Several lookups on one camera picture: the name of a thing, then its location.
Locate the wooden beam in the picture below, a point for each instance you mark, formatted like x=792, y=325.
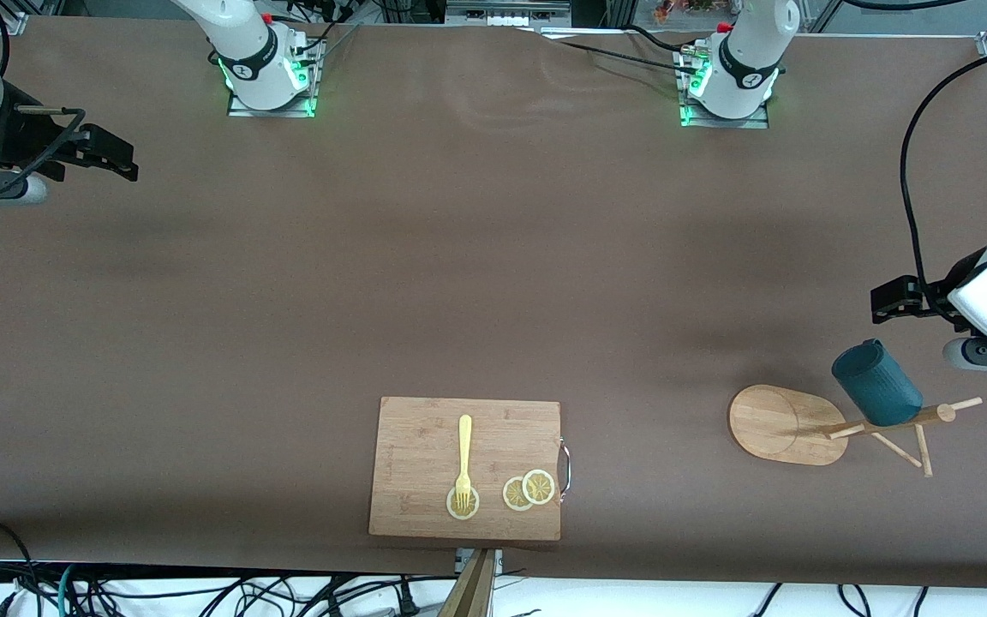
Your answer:
x=469, y=591

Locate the wooden cup rack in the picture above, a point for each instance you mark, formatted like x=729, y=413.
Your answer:
x=776, y=424

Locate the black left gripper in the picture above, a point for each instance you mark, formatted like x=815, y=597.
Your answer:
x=927, y=299

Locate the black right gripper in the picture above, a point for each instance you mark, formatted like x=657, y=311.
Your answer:
x=24, y=137

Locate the teal mug with yellow inside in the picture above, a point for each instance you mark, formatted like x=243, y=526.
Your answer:
x=879, y=386

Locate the lemon slice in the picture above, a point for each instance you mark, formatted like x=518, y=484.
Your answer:
x=452, y=510
x=538, y=487
x=512, y=495

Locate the bamboo cutting board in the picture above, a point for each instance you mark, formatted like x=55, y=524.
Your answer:
x=425, y=463

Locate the metal beam bracket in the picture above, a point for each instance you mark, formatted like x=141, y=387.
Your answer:
x=498, y=561

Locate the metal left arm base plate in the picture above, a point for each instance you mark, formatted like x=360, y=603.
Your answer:
x=750, y=122

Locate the yellow plastic fork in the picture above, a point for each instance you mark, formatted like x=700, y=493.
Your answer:
x=464, y=446

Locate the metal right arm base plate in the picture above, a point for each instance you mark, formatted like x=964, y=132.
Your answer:
x=288, y=111

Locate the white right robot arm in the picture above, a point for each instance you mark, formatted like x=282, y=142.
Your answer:
x=245, y=43

